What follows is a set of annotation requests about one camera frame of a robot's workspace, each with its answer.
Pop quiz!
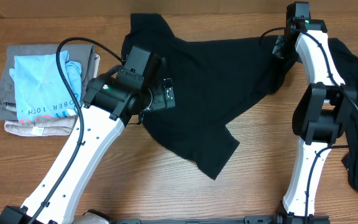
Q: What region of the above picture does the black t-shirt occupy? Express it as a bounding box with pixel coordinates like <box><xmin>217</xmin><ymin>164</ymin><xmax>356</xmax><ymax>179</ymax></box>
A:
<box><xmin>122</xmin><ymin>14</ymin><xmax>297</xmax><ymax>179</ymax></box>

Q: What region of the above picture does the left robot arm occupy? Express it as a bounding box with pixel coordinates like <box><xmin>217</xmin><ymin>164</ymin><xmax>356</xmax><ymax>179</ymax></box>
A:
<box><xmin>0</xmin><ymin>46</ymin><xmax>175</xmax><ymax>224</ymax></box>

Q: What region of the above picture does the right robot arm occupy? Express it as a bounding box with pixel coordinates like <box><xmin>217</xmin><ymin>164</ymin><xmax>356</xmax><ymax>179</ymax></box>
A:
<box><xmin>271</xmin><ymin>1</ymin><xmax>357</xmax><ymax>223</ymax></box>

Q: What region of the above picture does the beige folded garment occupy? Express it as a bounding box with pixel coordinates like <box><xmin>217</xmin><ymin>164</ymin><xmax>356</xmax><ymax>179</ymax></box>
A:
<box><xmin>4</xmin><ymin>53</ymin><xmax>101</xmax><ymax>138</ymax></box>

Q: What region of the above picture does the light blue folded shirt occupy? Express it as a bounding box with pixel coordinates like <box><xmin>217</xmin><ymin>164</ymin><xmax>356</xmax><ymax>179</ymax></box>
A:
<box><xmin>9</xmin><ymin>54</ymin><xmax>77</xmax><ymax>123</ymax></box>

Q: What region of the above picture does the grey folded garment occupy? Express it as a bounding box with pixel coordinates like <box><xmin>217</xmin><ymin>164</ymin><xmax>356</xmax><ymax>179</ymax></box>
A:
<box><xmin>0</xmin><ymin>44</ymin><xmax>96</xmax><ymax>120</ymax></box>

